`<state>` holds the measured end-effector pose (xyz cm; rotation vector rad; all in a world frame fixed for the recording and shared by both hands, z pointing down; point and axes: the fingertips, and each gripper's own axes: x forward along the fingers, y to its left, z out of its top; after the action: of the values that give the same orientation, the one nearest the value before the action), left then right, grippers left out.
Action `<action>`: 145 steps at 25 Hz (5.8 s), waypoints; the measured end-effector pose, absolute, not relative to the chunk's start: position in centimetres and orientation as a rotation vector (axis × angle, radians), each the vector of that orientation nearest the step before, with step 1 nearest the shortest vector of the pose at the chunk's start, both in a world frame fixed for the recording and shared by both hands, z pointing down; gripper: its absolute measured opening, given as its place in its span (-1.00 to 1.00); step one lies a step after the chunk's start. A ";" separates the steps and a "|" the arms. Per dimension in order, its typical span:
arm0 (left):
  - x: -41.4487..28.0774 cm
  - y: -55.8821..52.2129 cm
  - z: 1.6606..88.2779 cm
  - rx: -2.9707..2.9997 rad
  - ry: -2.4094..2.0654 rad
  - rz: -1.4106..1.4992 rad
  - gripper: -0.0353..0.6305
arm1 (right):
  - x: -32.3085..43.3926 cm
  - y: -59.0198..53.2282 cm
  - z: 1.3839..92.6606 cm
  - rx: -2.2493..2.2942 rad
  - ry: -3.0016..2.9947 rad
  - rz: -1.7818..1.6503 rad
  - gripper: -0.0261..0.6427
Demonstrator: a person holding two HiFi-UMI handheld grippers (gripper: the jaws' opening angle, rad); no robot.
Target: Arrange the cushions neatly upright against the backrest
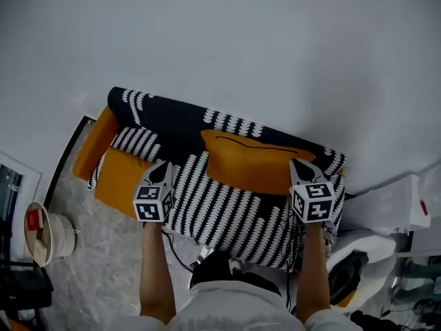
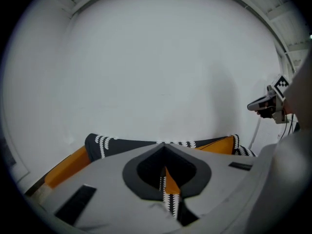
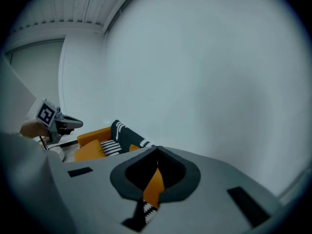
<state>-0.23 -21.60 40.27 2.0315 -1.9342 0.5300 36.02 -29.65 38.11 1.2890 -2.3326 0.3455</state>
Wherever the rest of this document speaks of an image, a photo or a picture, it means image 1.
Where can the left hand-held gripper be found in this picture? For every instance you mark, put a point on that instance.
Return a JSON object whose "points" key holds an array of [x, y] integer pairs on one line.
{"points": [[151, 202]]}

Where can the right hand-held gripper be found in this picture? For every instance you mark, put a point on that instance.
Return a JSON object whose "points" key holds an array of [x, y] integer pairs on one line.
{"points": [[313, 202]]}

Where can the person's left forearm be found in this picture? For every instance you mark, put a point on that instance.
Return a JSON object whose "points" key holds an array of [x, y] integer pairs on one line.
{"points": [[156, 271]]}

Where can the person's right forearm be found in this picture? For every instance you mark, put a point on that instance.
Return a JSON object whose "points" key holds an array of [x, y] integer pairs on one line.
{"points": [[311, 271]]}

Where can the orange sofa with striped cover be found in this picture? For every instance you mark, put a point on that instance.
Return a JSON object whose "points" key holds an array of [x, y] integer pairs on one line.
{"points": [[224, 216]]}

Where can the white water dispenser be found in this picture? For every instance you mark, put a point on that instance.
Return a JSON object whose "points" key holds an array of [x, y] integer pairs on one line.
{"points": [[379, 202]]}

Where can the white beanbag chair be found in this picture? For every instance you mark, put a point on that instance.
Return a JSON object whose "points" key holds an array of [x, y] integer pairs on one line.
{"points": [[375, 250]]}

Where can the person's black trousers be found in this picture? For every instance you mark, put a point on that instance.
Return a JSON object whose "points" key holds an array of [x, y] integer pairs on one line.
{"points": [[213, 271]]}

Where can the black backpack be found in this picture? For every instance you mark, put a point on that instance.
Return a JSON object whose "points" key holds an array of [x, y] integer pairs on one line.
{"points": [[346, 278]]}

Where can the white round basket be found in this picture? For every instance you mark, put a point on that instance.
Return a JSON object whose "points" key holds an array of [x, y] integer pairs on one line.
{"points": [[62, 233]]}

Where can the clear water bottle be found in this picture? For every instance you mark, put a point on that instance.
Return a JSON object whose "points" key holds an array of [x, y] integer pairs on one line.
{"points": [[430, 198]]}

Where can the small orange cushion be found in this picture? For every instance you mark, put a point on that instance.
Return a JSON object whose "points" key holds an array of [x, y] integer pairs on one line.
{"points": [[347, 299]]}

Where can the red box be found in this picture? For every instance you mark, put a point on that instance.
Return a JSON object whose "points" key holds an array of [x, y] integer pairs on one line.
{"points": [[34, 218]]}

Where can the light wooden box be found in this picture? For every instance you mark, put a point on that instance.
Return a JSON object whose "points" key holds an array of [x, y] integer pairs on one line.
{"points": [[41, 243]]}

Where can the white framed glass door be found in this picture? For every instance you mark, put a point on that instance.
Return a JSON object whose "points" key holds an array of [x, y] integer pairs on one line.
{"points": [[10, 185]]}

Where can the person's white shirt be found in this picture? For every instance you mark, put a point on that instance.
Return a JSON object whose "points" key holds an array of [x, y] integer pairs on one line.
{"points": [[237, 312]]}

